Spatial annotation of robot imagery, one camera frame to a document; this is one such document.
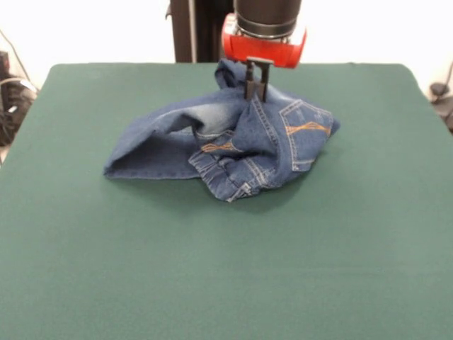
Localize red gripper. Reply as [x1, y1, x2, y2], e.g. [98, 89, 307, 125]
[222, 12, 308, 103]

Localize blue denim jeans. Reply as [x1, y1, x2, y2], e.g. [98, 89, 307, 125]
[102, 58, 341, 203]

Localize dark green table cloth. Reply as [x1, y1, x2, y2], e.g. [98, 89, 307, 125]
[0, 62, 453, 340]

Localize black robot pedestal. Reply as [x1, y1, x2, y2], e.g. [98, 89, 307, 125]
[166, 0, 293, 64]

